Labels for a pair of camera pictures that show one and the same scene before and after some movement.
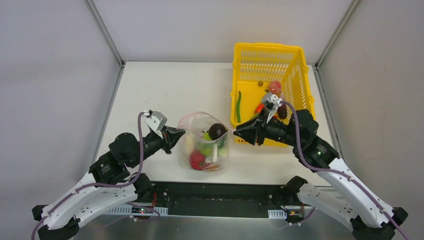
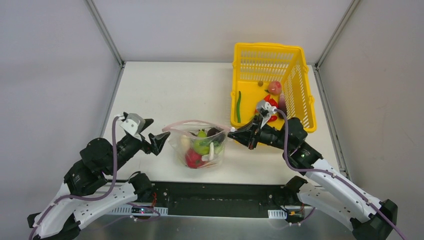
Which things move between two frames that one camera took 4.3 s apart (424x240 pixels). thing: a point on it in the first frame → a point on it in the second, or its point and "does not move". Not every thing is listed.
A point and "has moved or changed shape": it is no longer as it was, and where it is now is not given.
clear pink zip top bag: (205, 146) has moved or changed shape
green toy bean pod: (238, 107) does not move
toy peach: (275, 87) does not move
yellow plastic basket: (279, 70) does not move
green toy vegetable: (223, 149) has moved or changed shape
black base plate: (224, 199) does not move
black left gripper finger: (172, 135) → (157, 141)
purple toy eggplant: (282, 109) does not move
